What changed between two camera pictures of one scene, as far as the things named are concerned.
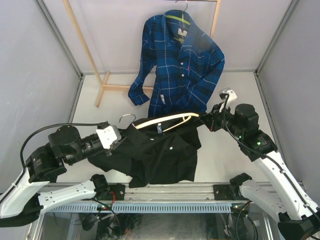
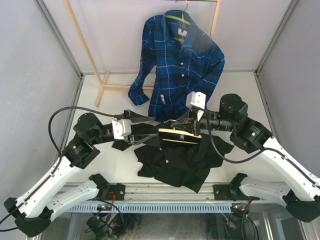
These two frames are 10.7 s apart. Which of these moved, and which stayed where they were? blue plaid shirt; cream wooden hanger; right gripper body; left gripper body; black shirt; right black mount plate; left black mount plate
Moved: cream wooden hanger; black shirt; right gripper body; left gripper body
Stayed: blue plaid shirt; right black mount plate; left black mount plate
